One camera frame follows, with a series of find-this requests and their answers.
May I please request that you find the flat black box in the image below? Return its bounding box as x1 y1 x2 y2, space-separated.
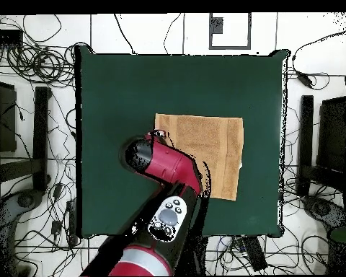
0 28 24 45

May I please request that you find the black power adapter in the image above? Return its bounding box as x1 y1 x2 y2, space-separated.
296 71 314 89

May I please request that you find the dark green tablecloth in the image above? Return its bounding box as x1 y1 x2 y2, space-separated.
74 45 290 239

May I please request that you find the grey rectangular frame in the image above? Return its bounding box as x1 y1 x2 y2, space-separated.
208 12 252 50

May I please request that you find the thin black cable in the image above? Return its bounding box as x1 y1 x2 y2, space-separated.
163 12 182 55
113 13 137 55

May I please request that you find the black stand frame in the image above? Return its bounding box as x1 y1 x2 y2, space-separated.
0 86 51 193
296 94 346 197

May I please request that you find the tan terry towel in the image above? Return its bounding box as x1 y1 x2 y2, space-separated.
154 113 245 202

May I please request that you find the grey stand base black knob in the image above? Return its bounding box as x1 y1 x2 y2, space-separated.
301 195 346 232
0 188 44 276

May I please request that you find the black cabinet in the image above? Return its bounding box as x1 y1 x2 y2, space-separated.
0 79 18 154
316 96 346 174

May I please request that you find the black cable coil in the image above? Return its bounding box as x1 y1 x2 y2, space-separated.
5 43 76 87

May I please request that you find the long black power strip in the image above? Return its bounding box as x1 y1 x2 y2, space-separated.
243 236 268 272

